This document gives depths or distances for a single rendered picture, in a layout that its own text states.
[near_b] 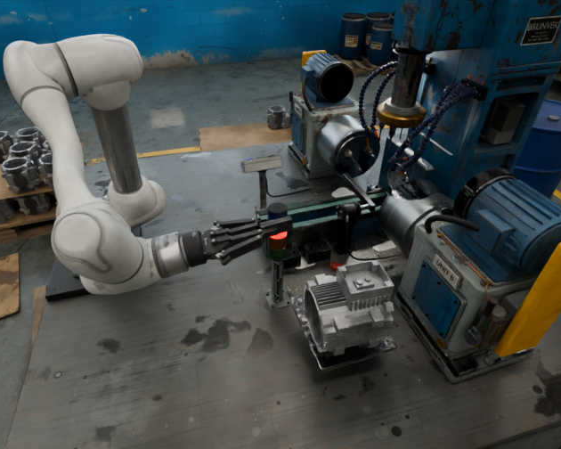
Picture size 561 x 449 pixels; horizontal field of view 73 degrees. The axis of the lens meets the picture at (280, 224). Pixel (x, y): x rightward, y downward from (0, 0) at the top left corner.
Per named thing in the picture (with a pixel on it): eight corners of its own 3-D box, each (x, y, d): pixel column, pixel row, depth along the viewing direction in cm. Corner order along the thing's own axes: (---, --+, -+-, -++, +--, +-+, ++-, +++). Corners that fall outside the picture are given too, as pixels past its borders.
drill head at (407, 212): (416, 214, 161) (430, 161, 145) (483, 283, 130) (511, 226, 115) (362, 225, 155) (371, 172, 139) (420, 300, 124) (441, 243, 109)
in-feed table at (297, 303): (351, 303, 138) (355, 281, 131) (390, 368, 118) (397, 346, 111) (288, 320, 132) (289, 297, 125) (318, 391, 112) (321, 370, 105)
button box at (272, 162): (278, 167, 174) (277, 155, 173) (282, 167, 167) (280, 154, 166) (241, 173, 170) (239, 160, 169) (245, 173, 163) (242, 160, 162)
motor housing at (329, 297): (361, 299, 124) (369, 257, 112) (386, 350, 109) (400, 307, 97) (301, 312, 120) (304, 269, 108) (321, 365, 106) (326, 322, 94)
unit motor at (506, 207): (467, 265, 132) (513, 158, 106) (544, 344, 108) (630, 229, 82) (402, 282, 126) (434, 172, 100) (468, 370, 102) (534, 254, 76)
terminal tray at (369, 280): (373, 276, 111) (377, 258, 106) (390, 304, 103) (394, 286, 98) (334, 283, 109) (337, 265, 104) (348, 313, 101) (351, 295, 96)
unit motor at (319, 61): (324, 121, 227) (329, 45, 201) (348, 145, 202) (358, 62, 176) (283, 126, 221) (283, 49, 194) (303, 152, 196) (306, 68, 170)
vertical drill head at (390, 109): (402, 132, 160) (430, -2, 129) (426, 151, 146) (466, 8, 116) (363, 137, 155) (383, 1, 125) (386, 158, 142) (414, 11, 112)
